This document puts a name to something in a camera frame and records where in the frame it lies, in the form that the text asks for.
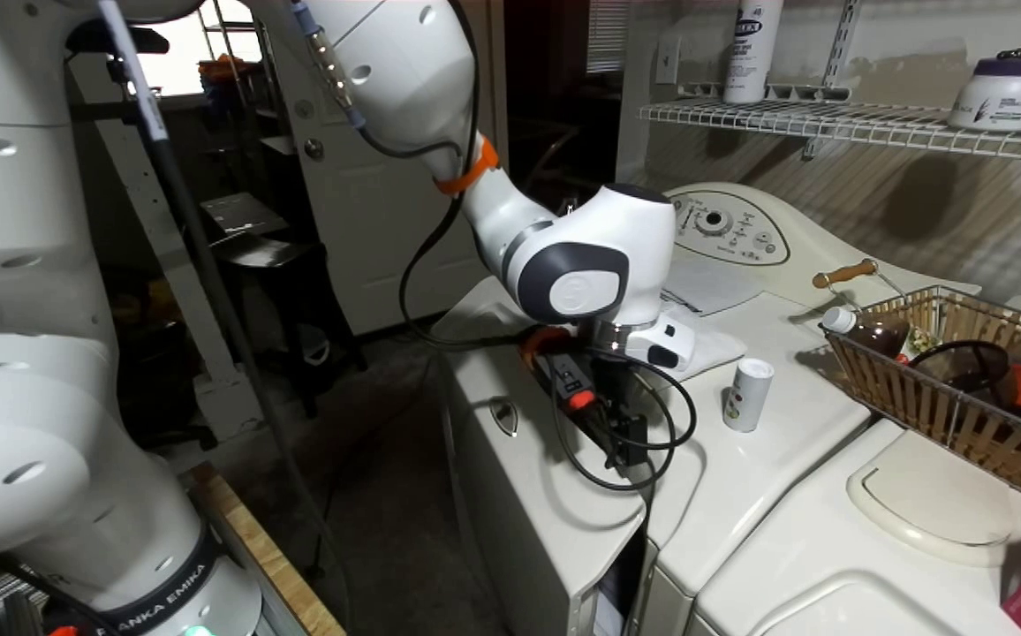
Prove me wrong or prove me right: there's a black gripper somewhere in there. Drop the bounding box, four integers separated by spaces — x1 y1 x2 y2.
527 326 659 473

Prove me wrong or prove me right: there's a white washing machine lid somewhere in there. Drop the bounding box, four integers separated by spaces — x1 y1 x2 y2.
443 331 659 620

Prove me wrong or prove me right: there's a white top-load washing machine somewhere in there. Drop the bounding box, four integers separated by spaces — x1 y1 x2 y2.
427 178 987 636

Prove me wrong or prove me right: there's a white dryer machine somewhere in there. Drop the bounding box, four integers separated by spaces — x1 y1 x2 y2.
653 410 1021 636

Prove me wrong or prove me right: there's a small white bottle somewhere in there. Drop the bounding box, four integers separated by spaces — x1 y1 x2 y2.
716 355 776 434

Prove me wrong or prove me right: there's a brown bottle with white cap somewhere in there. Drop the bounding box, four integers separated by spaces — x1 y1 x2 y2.
825 306 913 361

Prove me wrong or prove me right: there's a wooden clothespin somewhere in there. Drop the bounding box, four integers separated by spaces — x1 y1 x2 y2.
809 260 881 294

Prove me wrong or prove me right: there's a wicker basket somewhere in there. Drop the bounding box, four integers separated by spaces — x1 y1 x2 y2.
815 284 1021 526

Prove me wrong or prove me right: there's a dark shelving unit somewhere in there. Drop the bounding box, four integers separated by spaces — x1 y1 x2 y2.
196 183 359 417

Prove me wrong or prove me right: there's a white spray can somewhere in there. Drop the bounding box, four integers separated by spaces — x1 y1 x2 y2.
720 0 787 109

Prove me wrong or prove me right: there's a black tripod pole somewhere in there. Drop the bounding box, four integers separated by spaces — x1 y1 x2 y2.
64 0 339 575

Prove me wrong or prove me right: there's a white jar with dark lid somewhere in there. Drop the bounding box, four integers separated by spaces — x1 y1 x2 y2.
948 42 1021 138

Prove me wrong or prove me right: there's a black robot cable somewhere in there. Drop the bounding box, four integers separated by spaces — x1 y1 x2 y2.
397 69 705 496

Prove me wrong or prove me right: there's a black cord in basket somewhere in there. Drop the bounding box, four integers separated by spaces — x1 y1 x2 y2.
907 337 1019 410

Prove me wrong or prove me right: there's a white wire wall shelf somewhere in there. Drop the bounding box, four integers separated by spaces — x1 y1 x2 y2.
641 97 1021 167

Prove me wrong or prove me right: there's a white wall switch plate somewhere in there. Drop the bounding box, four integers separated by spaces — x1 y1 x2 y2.
653 24 690 89

